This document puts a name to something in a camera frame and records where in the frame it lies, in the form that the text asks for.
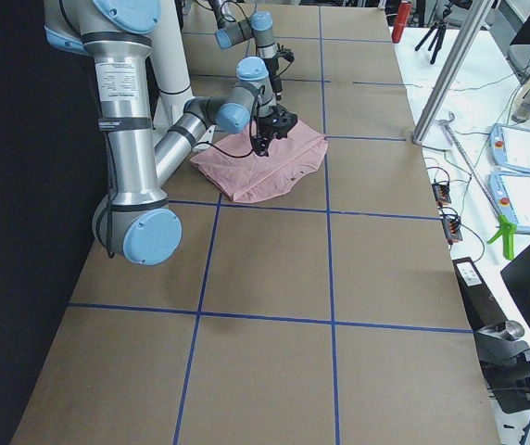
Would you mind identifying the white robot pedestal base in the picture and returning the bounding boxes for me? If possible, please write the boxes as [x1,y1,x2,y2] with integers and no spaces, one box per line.
[141,1,194,146]

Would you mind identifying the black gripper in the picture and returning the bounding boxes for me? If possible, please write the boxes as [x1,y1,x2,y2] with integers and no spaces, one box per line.
[251,107,288,156]
[267,57,283,101]

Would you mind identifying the black tripod legs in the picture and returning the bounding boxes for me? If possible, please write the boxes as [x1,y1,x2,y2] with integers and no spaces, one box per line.
[414,3,452,65]

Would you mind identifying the lower blue teach pendant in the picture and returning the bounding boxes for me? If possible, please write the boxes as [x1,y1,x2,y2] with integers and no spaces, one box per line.
[489,171,530,235]

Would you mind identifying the metal grabber rod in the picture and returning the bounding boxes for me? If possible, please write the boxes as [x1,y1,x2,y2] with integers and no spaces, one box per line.
[437,111,508,223]

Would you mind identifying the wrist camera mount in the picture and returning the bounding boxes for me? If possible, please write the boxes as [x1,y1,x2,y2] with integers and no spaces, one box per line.
[271,106,298,139]
[276,44,295,64]

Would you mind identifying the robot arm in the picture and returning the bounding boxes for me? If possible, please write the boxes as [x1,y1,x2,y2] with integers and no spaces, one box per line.
[208,1,295,101]
[44,1,297,266]

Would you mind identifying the black desk clamp stand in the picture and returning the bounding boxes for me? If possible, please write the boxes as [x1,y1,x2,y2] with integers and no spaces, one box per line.
[473,325,530,414]

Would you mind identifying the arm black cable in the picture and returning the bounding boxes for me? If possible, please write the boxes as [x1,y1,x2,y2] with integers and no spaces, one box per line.
[221,0,294,75]
[105,83,269,259]

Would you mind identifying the upper blue teach pendant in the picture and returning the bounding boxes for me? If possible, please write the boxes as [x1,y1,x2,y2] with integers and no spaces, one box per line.
[489,123,530,173]

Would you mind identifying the green plastic grabber handle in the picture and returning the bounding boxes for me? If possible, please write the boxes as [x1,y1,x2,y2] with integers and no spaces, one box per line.
[486,214,517,261]

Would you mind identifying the lower orange connector board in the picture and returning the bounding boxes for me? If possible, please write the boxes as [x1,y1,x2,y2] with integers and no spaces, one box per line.
[440,213,462,246]

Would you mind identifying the pink Snoopy t-shirt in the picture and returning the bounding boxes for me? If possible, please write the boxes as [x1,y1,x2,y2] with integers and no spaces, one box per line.
[190,121,328,204]

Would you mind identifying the aluminium frame post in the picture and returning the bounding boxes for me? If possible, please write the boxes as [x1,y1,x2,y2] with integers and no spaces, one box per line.
[412,1,499,145]

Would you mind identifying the blue teach pendant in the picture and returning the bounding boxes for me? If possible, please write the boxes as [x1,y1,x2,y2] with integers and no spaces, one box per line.
[489,171,530,235]
[489,123,530,173]

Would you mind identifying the red cylinder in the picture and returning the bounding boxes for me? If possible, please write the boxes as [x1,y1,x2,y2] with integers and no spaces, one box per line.
[391,0,412,44]

